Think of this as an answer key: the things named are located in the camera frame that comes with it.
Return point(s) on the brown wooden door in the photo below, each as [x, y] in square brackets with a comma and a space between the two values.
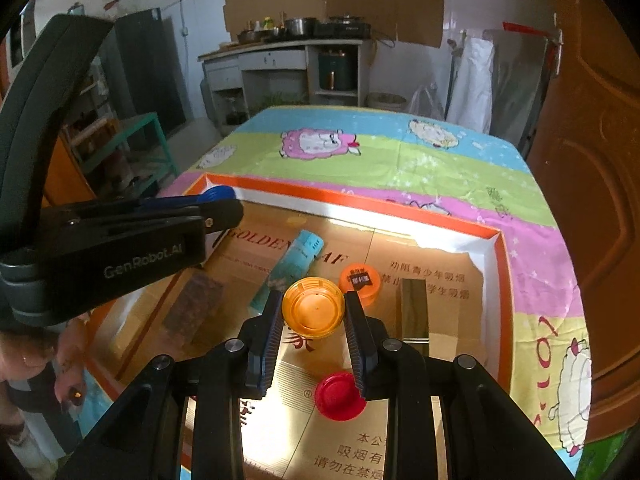
[590, 185]

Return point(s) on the red strip on wall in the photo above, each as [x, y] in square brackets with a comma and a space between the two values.
[525, 29]

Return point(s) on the blue bottle cap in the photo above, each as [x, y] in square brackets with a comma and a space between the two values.
[222, 193]

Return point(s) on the orange-rimmed shallow cardboard tray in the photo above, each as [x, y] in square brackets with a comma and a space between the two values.
[450, 232]

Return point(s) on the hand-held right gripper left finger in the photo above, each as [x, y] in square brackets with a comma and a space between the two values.
[270, 340]

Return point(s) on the brown patterned small box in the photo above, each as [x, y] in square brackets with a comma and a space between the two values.
[192, 310]

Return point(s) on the white plastic sheet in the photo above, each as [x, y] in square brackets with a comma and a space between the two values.
[472, 85]

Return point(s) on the sheep printed blanket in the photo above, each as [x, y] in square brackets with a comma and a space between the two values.
[400, 160]

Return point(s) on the kitchen counter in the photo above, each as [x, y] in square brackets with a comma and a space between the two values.
[270, 60]

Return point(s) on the black gas stove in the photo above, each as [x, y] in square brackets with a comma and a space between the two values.
[342, 27]

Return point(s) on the golden cardboard tray liner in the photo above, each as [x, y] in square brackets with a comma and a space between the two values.
[450, 320]

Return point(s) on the woven round basket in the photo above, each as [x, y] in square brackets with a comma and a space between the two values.
[385, 101]

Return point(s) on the teal small box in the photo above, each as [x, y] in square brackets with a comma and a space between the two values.
[292, 265]

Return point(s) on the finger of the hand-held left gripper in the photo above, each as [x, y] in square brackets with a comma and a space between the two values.
[175, 201]
[220, 215]

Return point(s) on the shiny gold-brown small box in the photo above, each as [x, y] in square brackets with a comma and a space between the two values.
[414, 310]

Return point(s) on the red bottle cap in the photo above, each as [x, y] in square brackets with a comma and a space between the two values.
[340, 395]

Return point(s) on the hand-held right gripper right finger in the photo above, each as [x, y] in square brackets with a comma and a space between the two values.
[356, 345]

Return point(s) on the teal metal table frame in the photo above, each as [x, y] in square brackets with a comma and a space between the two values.
[145, 130]

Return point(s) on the steel cooking pot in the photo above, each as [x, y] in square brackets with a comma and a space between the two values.
[299, 26]

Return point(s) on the person's left hand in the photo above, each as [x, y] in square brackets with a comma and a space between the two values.
[30, 357]

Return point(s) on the orange cap with dark label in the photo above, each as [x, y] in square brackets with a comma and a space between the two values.
[361, 282]

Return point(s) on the plain orange bottle cap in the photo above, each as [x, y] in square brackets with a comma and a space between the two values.
[312, 310]

